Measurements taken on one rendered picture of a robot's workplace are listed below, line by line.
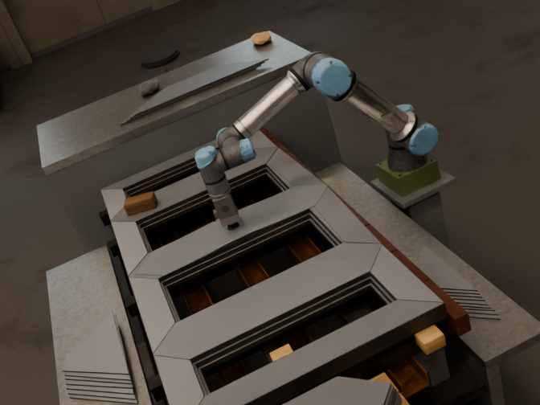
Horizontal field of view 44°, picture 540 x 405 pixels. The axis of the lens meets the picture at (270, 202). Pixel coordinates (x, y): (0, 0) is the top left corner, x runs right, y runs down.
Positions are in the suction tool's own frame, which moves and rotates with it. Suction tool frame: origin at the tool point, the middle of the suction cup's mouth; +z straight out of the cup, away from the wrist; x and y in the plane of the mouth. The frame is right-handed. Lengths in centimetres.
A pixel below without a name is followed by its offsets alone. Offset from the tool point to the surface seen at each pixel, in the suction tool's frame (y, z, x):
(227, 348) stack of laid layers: 57, 1, -9
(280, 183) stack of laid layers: -23.0, 1.4, 20.8
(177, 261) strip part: 8.8, -0.5, -21.2
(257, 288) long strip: 38.0, -0.4, 3.1
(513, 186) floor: -93, 87, 139
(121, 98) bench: -124, -19, -39
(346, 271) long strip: 44, 0, 30
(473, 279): 44, 18, 66
